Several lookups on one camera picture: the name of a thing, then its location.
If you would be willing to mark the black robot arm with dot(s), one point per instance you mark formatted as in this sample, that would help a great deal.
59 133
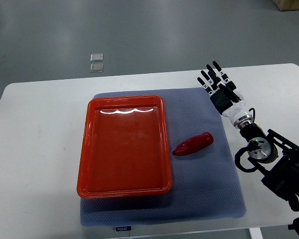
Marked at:
276 157

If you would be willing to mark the blue-grey textured mat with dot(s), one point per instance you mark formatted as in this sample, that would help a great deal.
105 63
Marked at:
205 185

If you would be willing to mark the red plastic tray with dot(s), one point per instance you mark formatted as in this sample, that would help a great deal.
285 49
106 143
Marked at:
125 150

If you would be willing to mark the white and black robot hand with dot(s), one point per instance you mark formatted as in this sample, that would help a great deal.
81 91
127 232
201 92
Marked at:
225 96

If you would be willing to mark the red pepper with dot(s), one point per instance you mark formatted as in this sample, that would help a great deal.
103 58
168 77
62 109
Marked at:
194 144

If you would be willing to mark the lower clear floor tile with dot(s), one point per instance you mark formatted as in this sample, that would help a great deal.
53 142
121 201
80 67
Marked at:
96 67

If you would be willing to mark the cardboard box corner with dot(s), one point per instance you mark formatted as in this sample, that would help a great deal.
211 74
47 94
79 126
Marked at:
287 5

